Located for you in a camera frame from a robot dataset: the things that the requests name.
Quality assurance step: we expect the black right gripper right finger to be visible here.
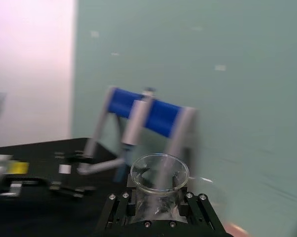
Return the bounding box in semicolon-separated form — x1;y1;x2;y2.
172;172;224;233

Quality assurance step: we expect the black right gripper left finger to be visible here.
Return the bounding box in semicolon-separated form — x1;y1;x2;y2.
95;177;137;233

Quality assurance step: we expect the black table cloth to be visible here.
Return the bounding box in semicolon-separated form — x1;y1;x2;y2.
0;137;240;237

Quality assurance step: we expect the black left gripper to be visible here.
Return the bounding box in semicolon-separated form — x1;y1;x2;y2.
4;151;96;198

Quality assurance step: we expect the clear plastic cup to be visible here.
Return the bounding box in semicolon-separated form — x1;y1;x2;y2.
128;153;190;224

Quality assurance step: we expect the blue chair with grey frame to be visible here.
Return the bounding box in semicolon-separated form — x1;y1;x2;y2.
78;86;201;183

